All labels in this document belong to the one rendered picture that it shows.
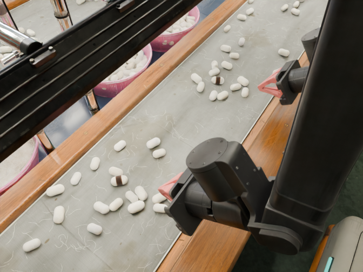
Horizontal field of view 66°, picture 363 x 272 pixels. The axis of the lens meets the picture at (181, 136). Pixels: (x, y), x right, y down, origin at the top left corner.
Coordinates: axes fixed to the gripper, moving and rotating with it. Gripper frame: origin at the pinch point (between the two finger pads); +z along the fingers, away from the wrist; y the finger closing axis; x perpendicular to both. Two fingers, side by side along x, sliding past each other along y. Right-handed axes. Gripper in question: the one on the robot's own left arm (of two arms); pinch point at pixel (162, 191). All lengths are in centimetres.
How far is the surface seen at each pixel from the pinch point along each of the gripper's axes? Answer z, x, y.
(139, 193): 11.6, 3.1, -0.3
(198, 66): 22, -4, -45
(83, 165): 25.1, -5.8, 1.2
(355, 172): 14, 99, -99
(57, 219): 19.3, -3.4, 13.6
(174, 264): 0.3, 12.3, 7.2
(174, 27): 36, -16, -58
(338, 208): 16, 98, -74
